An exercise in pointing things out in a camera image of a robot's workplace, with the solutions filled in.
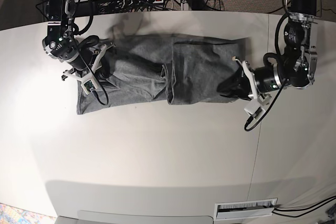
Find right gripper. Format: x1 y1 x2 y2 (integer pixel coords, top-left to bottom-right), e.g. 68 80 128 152
42 36 114 80

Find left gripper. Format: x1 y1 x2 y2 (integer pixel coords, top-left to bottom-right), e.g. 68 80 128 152
217 57 285 107

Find grey T-shirt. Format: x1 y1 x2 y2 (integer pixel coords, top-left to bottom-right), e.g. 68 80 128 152
77 34 246 115

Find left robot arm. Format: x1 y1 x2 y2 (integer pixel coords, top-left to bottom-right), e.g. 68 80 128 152
217 0 321 102

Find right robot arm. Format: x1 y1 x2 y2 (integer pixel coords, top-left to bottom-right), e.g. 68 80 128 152
43 0 110 82

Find black power strip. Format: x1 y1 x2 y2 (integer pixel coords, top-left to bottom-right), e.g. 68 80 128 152
94 0 167 15

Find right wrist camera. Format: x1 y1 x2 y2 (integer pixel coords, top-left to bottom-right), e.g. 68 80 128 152
81 78 99 95

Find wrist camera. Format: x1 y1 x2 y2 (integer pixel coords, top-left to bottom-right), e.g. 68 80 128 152
244 99 266 120
81 78 99 95

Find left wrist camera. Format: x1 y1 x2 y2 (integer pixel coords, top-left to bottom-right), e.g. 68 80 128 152
244 99 266 120

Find white cable grommet box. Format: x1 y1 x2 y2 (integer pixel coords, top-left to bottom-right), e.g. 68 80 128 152
213 198 278 221

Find black cable pair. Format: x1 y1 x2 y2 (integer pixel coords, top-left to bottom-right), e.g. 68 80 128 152
272 195 336 218

